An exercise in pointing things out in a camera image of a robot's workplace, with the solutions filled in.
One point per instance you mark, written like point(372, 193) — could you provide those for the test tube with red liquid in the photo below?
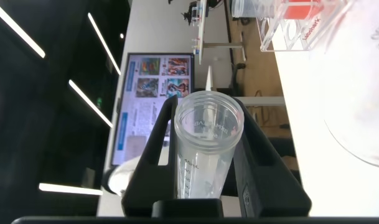
point(301, 9)

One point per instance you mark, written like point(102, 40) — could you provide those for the clear acrylic test tube rack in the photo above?
point(288, 37)

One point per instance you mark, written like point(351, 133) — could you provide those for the large wall monitor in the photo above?
point(145, 93)

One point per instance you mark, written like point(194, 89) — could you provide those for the clear glass beaker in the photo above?
point(357, 109)

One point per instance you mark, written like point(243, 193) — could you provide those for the clear plastic tube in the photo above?
point(204, 161)

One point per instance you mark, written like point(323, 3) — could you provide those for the white standing desk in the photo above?
point(264, 101)
point(202, 31)

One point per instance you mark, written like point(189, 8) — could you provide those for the ceiling light strip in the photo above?
point(70, 188)
point(103, 43)
point(89, 102)
point(16, 29)

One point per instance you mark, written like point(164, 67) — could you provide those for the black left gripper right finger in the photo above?
point(270, 186)

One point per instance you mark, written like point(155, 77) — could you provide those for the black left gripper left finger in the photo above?
point(148, 180)

